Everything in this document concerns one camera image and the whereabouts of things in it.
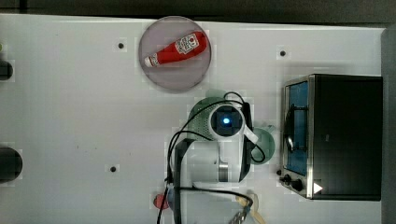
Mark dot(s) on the green plastic strainer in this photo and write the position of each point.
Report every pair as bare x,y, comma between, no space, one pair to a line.
198,127

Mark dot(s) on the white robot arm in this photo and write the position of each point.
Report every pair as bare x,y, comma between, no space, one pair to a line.
223,158

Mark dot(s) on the purple round plate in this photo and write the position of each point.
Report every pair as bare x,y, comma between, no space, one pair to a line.
179,76

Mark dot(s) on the red ketchup bottle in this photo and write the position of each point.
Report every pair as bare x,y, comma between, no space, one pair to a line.
186,47

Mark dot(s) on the green mug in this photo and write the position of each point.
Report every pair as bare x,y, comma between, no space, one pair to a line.
265,147

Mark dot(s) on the toy strawberry on table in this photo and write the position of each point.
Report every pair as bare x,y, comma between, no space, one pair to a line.
160,201

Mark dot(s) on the black toaster oven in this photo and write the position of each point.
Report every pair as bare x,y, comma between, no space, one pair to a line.
331,137

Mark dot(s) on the black cylinder base lower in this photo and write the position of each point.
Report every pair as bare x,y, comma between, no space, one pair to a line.
10,164

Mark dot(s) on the black cylinder base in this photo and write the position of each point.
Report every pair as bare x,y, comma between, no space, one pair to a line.
6,70
10,164

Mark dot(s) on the black cylinder base upper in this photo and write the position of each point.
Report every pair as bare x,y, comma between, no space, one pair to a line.
6,70

